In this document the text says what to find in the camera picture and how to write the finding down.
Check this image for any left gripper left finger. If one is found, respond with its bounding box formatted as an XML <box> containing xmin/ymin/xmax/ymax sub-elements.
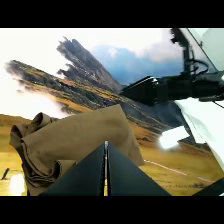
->
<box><xmin>39</xmin><ymin>143</ymin><xmax>107</xmax><ymax>197</ymax></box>

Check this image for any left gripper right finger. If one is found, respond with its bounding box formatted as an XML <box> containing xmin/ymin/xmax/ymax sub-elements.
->
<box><xmin>107</xmin><ymin>143</ymin><xmax>172</xmax><ymax>197</ymax></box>

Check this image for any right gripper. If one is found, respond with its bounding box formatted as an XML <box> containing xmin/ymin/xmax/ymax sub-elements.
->
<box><xmin>119</xmin><ymin>73</ymin><xmax>196</xmax><ymax>107</ymax></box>

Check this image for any brown T-shirt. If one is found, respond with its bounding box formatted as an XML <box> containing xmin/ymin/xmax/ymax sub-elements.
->
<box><xmin>8</xmin><ymin>104</ymin><xmax>146</xmax><ymax>197</ymax></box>

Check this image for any white garment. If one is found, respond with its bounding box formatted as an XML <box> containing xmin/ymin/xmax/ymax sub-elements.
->
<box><xmin>174</xmin><ymin>96</ymin><xmax>224</xmax><ymax>163</ymax></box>

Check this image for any black cable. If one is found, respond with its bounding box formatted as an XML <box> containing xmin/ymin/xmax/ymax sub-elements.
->
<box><xmin>185</xmin><ymin>58</ymin><xmax>211</xmax><ymax>80</ymax></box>

